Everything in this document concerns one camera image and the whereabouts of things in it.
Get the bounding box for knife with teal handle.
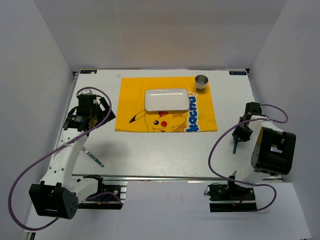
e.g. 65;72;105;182
232;137;239;154

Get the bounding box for yellow Pikachu cloth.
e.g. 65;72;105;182
115;76;218;133

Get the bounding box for teal handled cutlery piece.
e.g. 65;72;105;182
82;146;105;168

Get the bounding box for metal cup with paper sleeve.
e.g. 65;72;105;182
194;74;209;93

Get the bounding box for white rectangular plate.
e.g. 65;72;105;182
144;88;190;112

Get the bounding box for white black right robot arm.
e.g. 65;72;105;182
225;102;297;200

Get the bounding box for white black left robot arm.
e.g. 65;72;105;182
29;93;116;220

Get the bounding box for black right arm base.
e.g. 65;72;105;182
203;183;257;213

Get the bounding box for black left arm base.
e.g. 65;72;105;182
78;181;127;210

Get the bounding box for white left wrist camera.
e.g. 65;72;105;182
75;88;94;97

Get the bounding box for aluminium table frame rail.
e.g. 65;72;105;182
47;71;285;182

